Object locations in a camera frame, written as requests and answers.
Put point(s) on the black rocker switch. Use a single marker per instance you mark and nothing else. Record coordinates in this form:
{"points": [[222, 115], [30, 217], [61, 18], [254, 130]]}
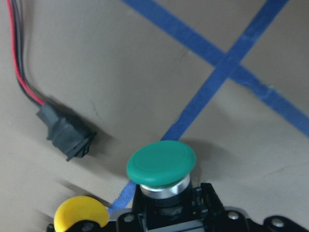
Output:
{"points": [[66, 132]]}

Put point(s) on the yellow push button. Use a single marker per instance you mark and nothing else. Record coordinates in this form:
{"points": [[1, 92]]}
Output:
{"points": [[76, 209]]}

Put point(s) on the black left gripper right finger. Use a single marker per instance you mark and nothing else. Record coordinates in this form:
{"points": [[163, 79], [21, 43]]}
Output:
{"points": [[282, 224]]}

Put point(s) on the green push button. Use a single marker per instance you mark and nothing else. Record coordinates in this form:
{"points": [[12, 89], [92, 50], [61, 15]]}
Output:
{"points": [[164, 193]]}

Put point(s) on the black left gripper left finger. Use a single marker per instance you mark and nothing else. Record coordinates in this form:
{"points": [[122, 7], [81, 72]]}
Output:
{"points": [[85, 226]]}

